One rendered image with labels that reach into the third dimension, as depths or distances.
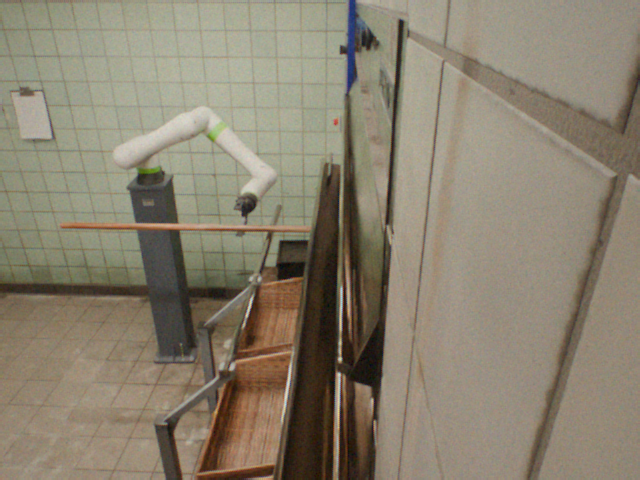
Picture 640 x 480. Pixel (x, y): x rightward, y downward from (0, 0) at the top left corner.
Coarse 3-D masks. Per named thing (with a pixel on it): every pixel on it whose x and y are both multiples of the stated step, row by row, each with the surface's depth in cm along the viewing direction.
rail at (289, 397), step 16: (320, 176) 206; (320, 192) 190; (304, 272) 134; (304, 288) 127; (304, 304) 120; (304, 320) 115; (288, 384) 95; (288, 400) 91; (288, 416) 88; (288, 432) 85; (288, 448) 82
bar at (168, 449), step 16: (272, 224) 223; (256, 272) 184; (256, 288) 176; (240, 320) 157; (208, 336) 192; (240, 336) 150; (208, 352) 195; (208, 368) 199; (224, 368) 136; (208, 384) 141; (192, 400) 143; (208, 400) 207; (160, 416) 149; (176, 416) 146; (160, 432) 148; (160, 448) 151; (176, 448) 156; (176, 464) 156
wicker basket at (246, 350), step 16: (288, 288) 257; (256, 304) 259; (272, 304) 262; (288, 304) 262; (256, 320) 254; (272, 320) 254; (288, 320) 254; (256, 336) 242; (272, 336) 242; (288, 336) 242; (240, 352) 209; (256, 352) 208; (272, 352) 208; (288, 368) 212
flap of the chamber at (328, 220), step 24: (336, 168) 225; (336, 192) 198; (336, 216) 176; (336, 240) 159; (312, 264) 143; (336, 264) 145; (312, 288) 131; (336, 288) 133; (312, 312) 121; (312, 336) 113; (312, 360) 105; (312, 384) 99; (312, 408) 93; (312, 432) 88; (288, 456) 83; (312, 456) 84
